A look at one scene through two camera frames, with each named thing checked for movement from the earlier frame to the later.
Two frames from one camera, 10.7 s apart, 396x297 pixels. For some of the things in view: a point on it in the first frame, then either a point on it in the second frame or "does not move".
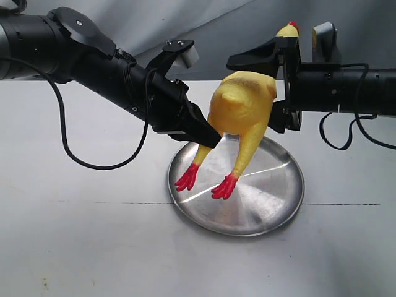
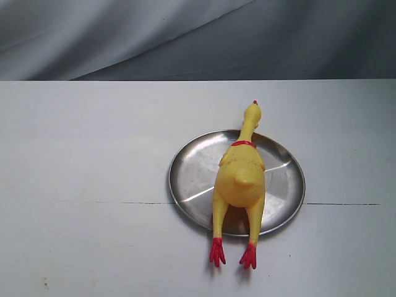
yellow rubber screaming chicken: (238, 105) -> (241, 182)
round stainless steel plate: (268, 193) does not move
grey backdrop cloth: (365, 30) does not move
